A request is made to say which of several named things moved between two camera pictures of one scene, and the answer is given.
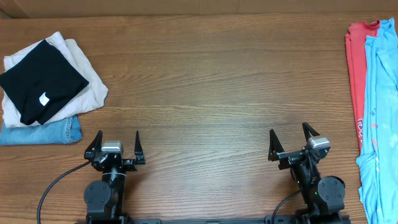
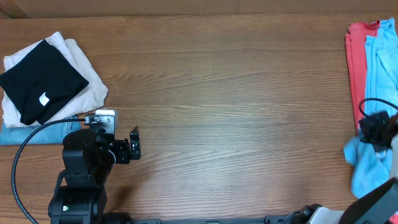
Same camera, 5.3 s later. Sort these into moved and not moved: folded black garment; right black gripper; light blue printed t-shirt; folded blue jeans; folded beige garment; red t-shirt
Moved: right black gripper; light blue printed t-shirt
Not moved: folded black garment; red t-shirt; folded beige garment; folded blue jeans
